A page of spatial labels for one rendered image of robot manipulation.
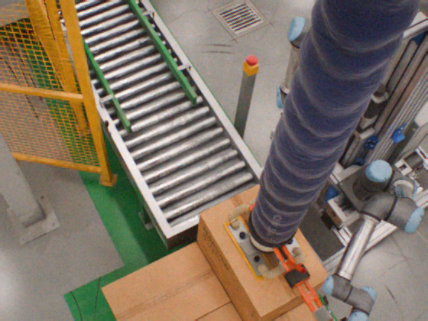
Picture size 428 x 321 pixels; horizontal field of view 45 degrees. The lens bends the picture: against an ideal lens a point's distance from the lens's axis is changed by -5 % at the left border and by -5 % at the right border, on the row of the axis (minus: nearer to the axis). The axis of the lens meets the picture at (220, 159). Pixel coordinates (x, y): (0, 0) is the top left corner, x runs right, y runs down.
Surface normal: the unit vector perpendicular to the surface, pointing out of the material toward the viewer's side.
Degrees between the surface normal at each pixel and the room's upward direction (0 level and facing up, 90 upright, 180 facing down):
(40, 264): 0
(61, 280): 0
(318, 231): 0
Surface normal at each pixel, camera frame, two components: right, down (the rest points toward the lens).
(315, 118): -0.34, 0.64
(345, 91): -0.09, 0.75
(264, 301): 0.07, -0.48
